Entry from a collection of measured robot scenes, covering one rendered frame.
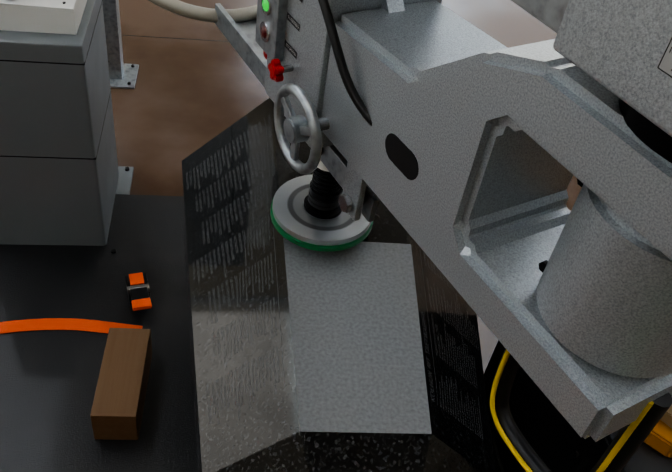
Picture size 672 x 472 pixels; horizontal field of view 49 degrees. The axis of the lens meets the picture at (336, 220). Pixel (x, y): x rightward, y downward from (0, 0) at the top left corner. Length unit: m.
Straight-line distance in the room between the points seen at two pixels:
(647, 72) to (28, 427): 1.92
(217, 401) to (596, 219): 0.87
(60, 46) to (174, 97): 1.27
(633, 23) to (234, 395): 0.99
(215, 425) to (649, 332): 0.84
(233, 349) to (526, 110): 0.85
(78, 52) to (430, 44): 1.33
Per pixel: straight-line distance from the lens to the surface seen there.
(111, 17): 3.39
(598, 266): 0.82
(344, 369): 1.34
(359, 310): 1.43
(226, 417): 1.41
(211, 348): 1.53
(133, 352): 2.22
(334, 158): 1.31
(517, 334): 0.95
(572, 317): 0.87
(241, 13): 1.73
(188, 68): 3.64
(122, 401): 2.12
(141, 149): 3.12
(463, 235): 0.99
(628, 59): 0.70
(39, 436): 2.25
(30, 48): 2.25
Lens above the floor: 1.89
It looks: 42 degrees down
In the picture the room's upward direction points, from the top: 10 degrees clockwise
